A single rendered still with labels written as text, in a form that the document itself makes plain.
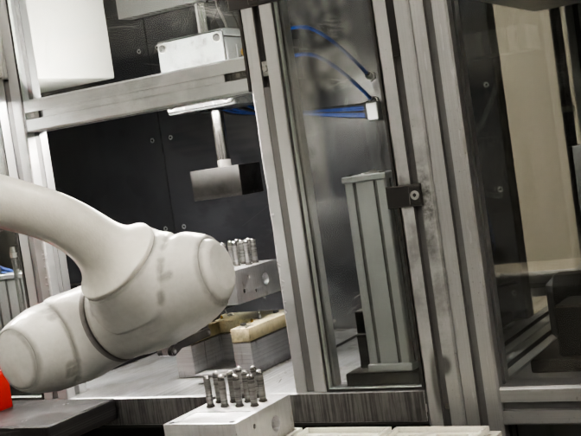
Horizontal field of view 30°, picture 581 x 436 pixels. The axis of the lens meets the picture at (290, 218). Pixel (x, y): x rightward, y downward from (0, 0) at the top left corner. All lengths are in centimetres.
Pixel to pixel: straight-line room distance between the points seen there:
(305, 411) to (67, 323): 33
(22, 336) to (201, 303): 21
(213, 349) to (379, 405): 37
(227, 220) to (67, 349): 71
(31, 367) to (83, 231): 18
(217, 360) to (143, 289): 50
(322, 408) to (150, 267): 33
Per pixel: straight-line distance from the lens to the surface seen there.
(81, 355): 124
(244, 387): 128
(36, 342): 123
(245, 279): 155
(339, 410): 136
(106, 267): 115
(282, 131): 133
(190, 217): 193
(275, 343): 158
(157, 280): 115
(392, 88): 127
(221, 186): 159
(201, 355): 160
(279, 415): 127
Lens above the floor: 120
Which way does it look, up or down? 3 degrees down
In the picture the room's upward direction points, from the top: 8 degrees counter-clockwise
